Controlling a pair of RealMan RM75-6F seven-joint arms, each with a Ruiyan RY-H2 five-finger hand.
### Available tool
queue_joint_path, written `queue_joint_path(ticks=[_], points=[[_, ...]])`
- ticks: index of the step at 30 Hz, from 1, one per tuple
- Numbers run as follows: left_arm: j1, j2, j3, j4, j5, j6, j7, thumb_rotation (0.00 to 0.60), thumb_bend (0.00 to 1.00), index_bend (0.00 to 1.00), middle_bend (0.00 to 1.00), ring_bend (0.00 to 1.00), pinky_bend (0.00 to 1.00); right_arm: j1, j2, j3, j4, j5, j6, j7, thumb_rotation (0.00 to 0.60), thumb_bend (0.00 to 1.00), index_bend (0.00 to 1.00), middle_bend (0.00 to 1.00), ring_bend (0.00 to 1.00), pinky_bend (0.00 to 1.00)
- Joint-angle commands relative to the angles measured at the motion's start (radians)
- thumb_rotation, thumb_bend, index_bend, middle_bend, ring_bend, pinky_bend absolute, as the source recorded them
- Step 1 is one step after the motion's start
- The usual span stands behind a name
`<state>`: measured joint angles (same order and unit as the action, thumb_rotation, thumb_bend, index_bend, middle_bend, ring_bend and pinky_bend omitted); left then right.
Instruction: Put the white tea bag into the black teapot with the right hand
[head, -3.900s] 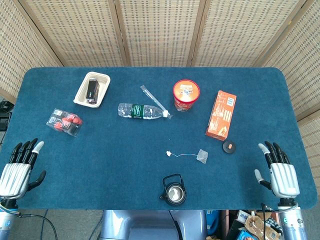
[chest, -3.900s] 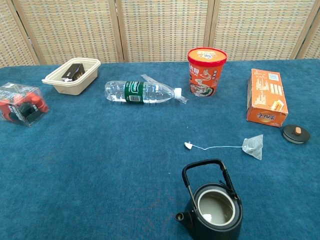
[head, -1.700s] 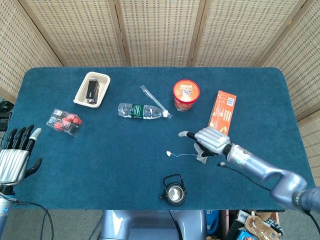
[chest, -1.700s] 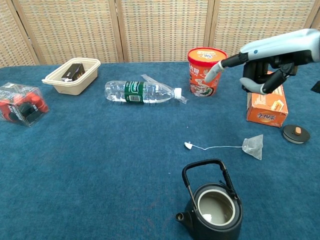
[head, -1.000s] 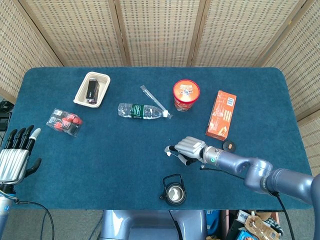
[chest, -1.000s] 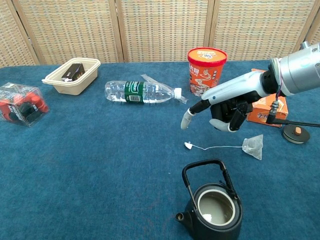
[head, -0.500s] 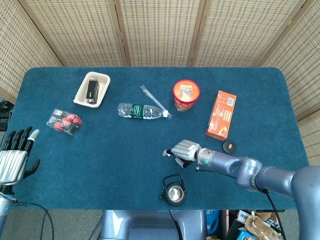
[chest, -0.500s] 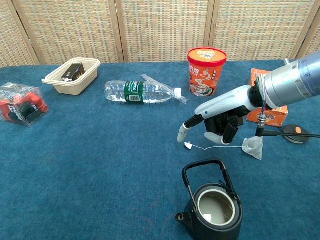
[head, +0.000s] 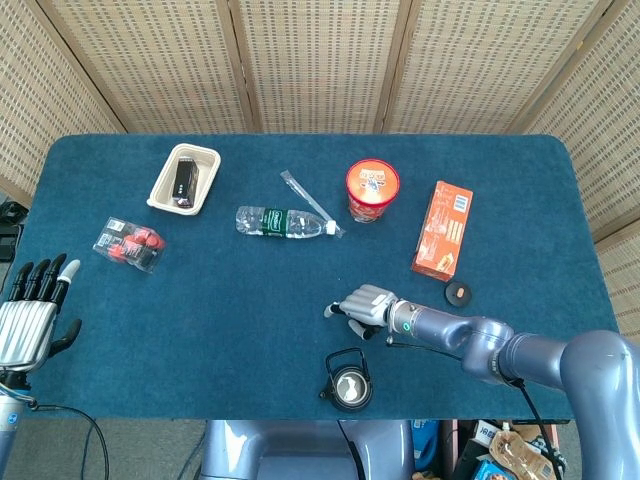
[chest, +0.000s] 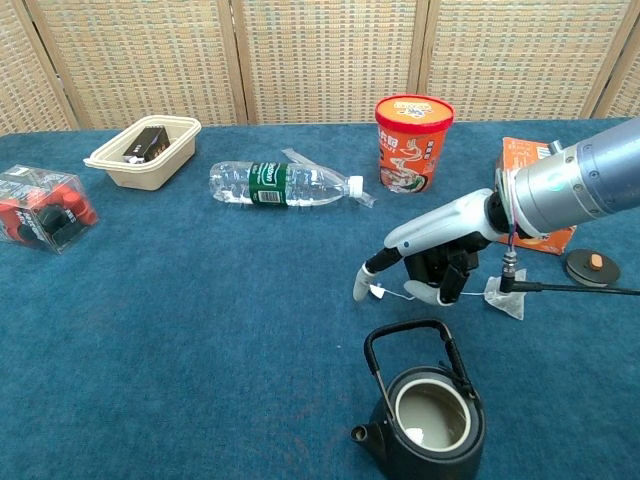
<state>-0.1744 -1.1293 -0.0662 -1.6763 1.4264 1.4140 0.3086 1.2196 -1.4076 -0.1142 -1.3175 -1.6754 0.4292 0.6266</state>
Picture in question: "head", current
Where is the small black round lid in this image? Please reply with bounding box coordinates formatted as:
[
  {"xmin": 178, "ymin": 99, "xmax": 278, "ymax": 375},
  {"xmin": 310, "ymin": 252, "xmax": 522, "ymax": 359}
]
[{"xmin": 444, "ymin": 280, "xmax": 474, "ymax": 308}]

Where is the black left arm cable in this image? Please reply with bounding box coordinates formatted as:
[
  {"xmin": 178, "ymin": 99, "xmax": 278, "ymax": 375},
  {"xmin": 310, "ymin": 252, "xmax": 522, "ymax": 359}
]
[{"xmin": 27, "ymin": 398, "xmax": 111, "ymax": 480}]

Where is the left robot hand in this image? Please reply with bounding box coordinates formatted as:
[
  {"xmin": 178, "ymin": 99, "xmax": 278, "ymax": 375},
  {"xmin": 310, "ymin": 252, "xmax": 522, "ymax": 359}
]
[{"xmin": 0, "ymin": 253, "xmax": 84, "ymax": 374}]

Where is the blue packet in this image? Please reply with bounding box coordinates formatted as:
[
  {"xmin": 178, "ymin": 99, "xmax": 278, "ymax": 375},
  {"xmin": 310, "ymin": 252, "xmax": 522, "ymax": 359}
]
[{"xmin": 412, "ymin": 419, "xmax": 442, "ymax": 471}]

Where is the black cast iron teapot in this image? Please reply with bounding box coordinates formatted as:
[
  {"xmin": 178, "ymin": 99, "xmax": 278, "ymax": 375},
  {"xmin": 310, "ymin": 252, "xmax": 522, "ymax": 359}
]
[{"xmin": 318, "ymin": 347, "xmax": 374, "ymax": 413}]

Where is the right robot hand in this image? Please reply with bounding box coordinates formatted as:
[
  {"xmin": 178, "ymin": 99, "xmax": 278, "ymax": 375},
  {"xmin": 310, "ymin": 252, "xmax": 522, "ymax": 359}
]
[{"xmin": 323, "ymin": 284, "xmax": 400, "ymax": 342}]

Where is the small blue box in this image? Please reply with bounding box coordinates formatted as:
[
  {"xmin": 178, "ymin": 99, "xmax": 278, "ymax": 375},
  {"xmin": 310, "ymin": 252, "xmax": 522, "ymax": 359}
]
[{"xmin": 472, "ymin": 458, "xmax": 506, "ymax": 480}]

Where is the clear plastic water bottle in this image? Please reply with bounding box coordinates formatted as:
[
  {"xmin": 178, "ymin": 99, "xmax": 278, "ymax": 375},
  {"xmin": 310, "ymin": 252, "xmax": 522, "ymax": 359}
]
[{"xmin": 235, "ymin": 205, "xmax": 338, "ymax": 240}]

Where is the red instant noodle cup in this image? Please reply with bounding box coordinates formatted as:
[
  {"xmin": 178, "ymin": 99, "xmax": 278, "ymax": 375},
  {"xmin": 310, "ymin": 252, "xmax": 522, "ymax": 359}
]
[{"xmin": 345, "ymin": 158, "xmax": 402, "ymax": 224}]

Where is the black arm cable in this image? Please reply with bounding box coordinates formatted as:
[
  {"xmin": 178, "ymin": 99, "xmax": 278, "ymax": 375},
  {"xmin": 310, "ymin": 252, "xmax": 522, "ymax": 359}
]
[
  {"xmin": 27, "ymin": 398, "xmax": 111, "ymax": 480},
  {"xmin": 385, "ymin": 335, "xmax": 569, "ymax": 480}
]

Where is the black equipment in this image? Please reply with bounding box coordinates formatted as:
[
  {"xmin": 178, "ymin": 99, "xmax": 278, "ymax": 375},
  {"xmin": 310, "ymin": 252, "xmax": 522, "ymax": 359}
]
[{"xmin": 0, "ymin": 199, "xmax": 26, "ymax": 264}]

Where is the plastic wrapped straw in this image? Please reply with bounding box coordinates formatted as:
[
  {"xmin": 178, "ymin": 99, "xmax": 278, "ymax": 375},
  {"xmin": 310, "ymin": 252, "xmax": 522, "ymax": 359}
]
[{"xmin": 279, "ymin": 170, "xmax": 346, "ymax": 239}]

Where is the woven folding screen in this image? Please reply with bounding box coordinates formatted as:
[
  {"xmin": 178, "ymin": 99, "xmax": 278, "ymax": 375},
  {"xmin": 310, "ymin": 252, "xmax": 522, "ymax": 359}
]
[{"xmin": 0, "ymin": 0, "xmax": 640, "ymax": 346}]

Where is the white blue carton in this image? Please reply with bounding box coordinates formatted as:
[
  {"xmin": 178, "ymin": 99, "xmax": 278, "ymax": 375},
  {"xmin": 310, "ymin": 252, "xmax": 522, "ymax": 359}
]
[{"xmin": 474, "ymin": 419, "xmax": 504, "ymax": 444}]

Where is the blue table mat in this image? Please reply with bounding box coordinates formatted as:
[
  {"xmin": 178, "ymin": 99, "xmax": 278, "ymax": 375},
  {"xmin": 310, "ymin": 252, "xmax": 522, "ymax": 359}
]
[{"xmin": 8, "ymin": 133, "xmax": 632, "ymax": 421}]

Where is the clear box with red parts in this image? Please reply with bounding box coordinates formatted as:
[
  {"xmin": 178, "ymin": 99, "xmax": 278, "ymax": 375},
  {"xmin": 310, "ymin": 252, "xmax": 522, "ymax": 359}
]
[{"xmin": 92, "ymin": 216, "xmax": 167, "ymax": 274}]

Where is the brown snack bag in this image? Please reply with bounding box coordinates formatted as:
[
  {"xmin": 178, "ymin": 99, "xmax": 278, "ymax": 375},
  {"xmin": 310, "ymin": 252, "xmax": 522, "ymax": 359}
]
[{"xmin": 488, "ymin": 430, "xmax": 534, "ymax": 474}]

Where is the orange carton box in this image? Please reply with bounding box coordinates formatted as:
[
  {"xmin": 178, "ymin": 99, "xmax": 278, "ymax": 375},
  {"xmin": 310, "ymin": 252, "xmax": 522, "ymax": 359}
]
[{"xmin": 410, "ymin": 180, "xmax": 474, "ymax": 283}]

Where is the beige paper tray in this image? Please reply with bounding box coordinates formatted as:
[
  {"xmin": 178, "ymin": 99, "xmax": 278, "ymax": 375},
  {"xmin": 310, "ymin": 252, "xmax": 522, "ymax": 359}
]
[{"xmin": 146, "ymin": 143, "xmax": 222, "ymax": 216}]

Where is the grey robot torso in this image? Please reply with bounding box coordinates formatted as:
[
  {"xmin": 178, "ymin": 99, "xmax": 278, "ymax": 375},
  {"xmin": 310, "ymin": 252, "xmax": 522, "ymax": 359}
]
[{"xmin": 199, "ymin": 419, "xmax": 416, "ymax": 480}]

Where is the white and black packaged item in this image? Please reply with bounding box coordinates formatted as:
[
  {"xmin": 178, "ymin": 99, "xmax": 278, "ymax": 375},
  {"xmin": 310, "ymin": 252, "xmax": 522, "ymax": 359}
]
[{"xmin": 524, "ymin": 433, "xmax": 569, "ymax": 480}]

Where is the small black box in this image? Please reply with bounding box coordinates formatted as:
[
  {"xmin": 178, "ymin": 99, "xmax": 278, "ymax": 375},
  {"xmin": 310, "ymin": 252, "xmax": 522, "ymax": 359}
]
[{"xmin": 170, "ymin": 156, "xmax": 201, "ymax": 209}]

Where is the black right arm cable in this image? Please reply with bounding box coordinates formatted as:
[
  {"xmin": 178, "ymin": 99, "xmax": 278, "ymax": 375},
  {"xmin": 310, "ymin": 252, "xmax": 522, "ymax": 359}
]
[{"xmin": 385, "ymin": 335, "xmax": 569, "ymax": 480}]

